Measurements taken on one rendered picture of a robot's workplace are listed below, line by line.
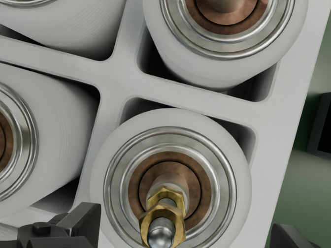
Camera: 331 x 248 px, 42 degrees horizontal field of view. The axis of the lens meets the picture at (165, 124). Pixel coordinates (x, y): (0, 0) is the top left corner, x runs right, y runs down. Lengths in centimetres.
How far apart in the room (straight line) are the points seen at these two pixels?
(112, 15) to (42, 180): 13
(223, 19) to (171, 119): 6
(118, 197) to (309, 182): 31
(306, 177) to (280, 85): 21
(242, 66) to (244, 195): 7
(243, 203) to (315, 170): 27
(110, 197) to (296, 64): 17
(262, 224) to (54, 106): 17
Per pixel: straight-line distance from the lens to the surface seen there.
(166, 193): 21
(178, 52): 25
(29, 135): 26
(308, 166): 52
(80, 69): 33
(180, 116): 25
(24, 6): 26
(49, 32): 29
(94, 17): 29
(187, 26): 25
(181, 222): 17
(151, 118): 25
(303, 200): 52
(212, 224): 25
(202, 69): 25
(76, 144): 30
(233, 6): 24
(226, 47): 25
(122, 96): 32
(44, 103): 26
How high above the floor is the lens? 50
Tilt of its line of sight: 87 degrees down
